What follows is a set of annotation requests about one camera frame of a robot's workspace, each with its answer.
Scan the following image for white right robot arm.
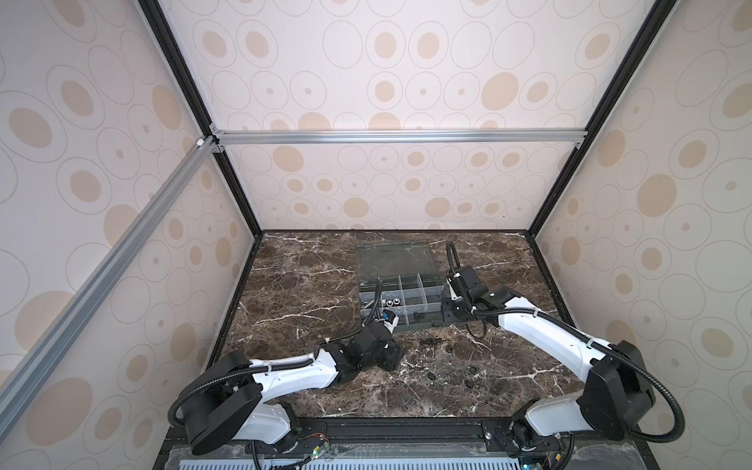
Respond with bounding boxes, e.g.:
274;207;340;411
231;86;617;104
446;266;655;447

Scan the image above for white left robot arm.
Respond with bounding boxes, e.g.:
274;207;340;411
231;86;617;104
168;311;401;456

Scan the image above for clear grey compartment organizer box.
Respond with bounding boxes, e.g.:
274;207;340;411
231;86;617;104
356;241;454;331

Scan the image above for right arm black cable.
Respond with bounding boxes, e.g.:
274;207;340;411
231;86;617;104
445;240;687;445

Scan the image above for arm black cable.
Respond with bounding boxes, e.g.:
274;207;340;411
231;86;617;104
166;277;386;430
445;240;687;445

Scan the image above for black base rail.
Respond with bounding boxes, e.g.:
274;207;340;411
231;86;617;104
152;415;659;470

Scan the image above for horizontal aluminium frame bar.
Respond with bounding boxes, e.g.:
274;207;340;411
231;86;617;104
215;127;588;146

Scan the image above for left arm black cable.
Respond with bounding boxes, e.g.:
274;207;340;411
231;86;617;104
166;277;386;430

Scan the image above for diagonal aluminium frame bar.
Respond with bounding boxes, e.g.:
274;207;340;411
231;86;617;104
1;135;217;439

